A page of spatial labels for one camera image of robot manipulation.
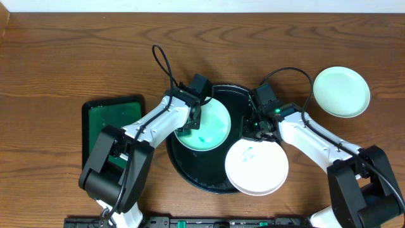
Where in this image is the black rectangular sponge tray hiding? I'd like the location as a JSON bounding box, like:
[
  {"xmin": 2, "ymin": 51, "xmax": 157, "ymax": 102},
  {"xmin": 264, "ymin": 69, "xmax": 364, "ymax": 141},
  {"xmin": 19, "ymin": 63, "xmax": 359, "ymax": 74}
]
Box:
[{"xmin": 81, "ymin": 94, "xmax": 146, "ymax": 166}]

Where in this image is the mint green plate bottom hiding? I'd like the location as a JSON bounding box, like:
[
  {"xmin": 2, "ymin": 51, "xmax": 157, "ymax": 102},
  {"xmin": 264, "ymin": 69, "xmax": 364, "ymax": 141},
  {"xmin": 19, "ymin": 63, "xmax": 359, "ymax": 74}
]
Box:
[{"xmin": 175, "ymin": 98, "xmax": 231, "ymax": 151}]

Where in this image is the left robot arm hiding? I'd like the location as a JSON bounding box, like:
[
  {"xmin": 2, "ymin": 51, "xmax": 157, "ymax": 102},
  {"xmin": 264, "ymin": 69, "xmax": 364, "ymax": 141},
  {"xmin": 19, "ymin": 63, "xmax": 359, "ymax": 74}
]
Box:
[{"xmin": 78, "ymin": 74, "xmax": 213, "ymax": 227}]

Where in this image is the mint green plate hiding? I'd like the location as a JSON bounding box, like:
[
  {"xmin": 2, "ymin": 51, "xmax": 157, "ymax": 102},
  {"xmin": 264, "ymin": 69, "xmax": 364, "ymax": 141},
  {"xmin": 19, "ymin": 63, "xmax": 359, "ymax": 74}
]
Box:
[
  {"xmin": 175, "ymin": 98, "xmax": 231, "ymax": 151},
  {"xmin": 313, "ymin": 66, "xmax": 371, "ymax": 118}
]

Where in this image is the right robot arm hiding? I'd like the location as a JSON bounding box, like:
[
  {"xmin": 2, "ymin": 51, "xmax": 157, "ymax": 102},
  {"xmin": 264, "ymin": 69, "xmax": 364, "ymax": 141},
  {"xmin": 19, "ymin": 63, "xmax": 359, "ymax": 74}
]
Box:
[{"xmin": 242, "ymin": 84, "xmax": 404, "ymax": 228}]

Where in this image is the mint green plate top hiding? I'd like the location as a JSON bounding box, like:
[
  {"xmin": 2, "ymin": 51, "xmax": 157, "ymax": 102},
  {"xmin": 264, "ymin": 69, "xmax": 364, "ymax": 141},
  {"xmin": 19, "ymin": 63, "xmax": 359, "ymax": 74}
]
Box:
[{"xmin": 313, "ymin": 66, "xmax": 371, "ymax": 118}]

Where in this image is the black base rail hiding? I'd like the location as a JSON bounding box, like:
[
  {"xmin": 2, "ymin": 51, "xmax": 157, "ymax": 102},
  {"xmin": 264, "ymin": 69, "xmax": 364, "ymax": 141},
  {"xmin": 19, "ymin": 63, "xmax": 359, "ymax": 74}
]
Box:
[{"xmin": 63, "ymin": 215, "xmax": 313, "ymax": 228}]

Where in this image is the round black tray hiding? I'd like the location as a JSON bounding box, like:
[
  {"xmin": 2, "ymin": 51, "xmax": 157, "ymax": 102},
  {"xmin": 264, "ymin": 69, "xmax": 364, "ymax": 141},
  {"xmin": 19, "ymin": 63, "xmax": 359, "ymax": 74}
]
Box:
[{"xmin": 166, "ymin": 84, "xmax": 253, "ymax": 194}]

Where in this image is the pink white plate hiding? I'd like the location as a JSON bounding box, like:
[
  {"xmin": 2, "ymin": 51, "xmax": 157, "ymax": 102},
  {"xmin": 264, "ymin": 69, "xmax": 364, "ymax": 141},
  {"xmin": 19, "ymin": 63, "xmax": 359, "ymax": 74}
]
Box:
[{"xmin": 225, "ymin": 139, "xmax": 289, "ymax": 196}]

